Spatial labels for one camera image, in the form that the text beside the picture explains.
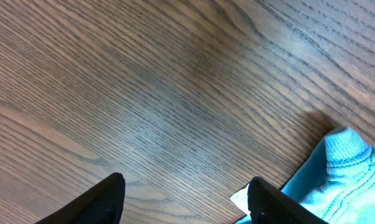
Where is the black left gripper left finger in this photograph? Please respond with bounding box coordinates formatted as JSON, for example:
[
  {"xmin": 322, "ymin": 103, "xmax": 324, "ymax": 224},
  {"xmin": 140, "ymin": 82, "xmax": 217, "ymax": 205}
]
[{"xmin": 37, "ymin": 172, "xmax": 126, "ymax": 224}]

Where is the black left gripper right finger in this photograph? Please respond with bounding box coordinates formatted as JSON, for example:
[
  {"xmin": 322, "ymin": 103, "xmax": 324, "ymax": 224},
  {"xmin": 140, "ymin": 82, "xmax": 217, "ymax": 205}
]
[{"xmin": 248, "ymin": 177, "xmax": 327, "ymax": 224}]

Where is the light blue t-shirt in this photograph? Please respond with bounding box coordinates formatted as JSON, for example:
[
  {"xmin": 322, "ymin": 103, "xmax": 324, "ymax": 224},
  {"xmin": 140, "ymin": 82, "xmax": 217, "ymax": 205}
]
[{"xmin": 231, "ymin": 128, "xmax": 375, "ymax": 224}]

